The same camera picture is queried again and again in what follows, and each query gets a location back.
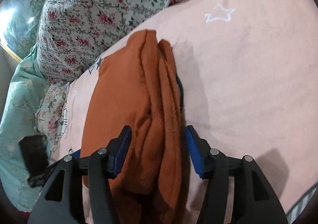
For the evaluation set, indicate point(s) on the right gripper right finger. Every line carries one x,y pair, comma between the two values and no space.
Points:
255,201

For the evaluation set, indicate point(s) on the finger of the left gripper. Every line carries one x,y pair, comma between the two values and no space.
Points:
76,154

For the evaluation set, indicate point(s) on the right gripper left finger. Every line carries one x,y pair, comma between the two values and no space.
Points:
61,200

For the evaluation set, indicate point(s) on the orange knit sweater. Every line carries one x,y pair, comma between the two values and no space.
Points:
137,86

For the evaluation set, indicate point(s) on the floral ruffled pillow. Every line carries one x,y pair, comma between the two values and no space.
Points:
50,115

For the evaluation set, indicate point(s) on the teal floral blanket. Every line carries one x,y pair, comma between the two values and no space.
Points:
26,90

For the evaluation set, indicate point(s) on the gold framed landscape painting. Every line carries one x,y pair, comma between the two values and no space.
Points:
19,26

